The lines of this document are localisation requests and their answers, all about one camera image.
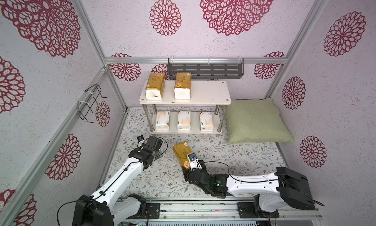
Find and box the black wire wall rack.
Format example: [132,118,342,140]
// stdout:
[76,84,108,123]

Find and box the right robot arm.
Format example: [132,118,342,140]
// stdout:
[188,167,315,213]

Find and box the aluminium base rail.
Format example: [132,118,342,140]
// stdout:
[75,199,324,224]

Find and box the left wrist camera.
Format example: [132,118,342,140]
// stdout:
[137,135,145,143]

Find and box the gold tissue pack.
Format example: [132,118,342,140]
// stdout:
[145,73,165,100]
[174,72,192,99]
[173,141,192,169]

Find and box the white two-tier shelf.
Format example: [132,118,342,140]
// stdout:
[139,81,231,134]

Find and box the floral patterned floor mat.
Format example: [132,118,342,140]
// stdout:
[105,107,288,199]

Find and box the white tissue pack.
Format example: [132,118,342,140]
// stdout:
[199,112,214,131]
[177,111,191,131]
[155,111,170,131]

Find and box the green cushion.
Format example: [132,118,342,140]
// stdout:
[224,99,294,144]

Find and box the grey slotted wall shelf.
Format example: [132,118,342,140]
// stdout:
[168,58,244,79]

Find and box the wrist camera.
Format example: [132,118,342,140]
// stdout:
[137,135,145,143]
[187,152,201,170]

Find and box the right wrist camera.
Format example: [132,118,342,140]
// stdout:
[187,152,201,170]

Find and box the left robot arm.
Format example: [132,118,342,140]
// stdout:
[72,136,165,226]

